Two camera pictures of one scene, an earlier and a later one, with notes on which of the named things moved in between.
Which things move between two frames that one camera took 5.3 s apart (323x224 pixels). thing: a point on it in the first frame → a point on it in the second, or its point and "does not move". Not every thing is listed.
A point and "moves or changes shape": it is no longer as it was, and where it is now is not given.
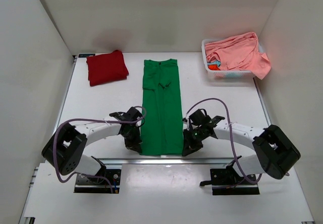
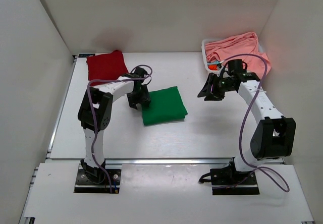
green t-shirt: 162,132 moves or changes shape
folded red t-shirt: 106,68 does not move
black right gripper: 190,143 → 215,87
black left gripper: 133,142 → 139,99
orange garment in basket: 214,67 does not move
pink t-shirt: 239,52 does not move
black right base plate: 228,181 does not move
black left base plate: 105,181 does not move
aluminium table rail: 165,162 does not move
